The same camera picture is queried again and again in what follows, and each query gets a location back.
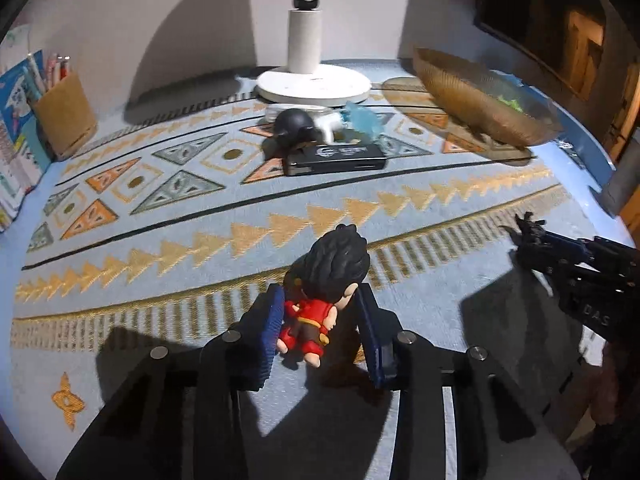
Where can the black lighter box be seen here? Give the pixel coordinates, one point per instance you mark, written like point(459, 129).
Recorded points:
point(331, 159)

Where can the patterned blue table mat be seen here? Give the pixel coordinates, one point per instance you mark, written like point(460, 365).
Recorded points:
point(166, 232)

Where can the light green dinosaur toy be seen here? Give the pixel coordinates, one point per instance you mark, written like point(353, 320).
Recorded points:
point(513, 103)

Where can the white lamp stand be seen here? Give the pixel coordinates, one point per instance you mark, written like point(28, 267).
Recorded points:
point(304, 79)

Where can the pens in holder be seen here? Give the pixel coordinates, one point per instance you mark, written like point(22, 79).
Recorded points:
point(54, 70)

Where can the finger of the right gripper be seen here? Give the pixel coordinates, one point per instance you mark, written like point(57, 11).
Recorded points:
point(575, 282)
point(551, 248)

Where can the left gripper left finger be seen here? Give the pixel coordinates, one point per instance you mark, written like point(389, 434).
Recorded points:
point(176, 415)

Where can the black spiky toy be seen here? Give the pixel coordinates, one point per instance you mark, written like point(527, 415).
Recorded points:
point(528, 233)

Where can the light blue dinosaur toy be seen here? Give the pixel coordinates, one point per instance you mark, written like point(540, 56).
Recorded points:
point(361, 120)

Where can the stack of books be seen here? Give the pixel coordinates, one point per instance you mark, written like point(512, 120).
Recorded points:
point(24, 155)

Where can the black helmet figurine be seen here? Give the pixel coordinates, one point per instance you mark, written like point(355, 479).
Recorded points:
point(293, 127)

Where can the black-haired red figurine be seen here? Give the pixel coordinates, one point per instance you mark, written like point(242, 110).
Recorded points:
point(328, 276)

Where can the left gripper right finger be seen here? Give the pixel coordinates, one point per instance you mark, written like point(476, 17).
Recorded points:
point(498, 435)

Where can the cardboard pen holder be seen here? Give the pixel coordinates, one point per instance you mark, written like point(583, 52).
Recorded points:
point(66, 116)

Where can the amber ribbed glass bowl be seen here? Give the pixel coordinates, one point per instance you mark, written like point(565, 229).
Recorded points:
point(469, 91)

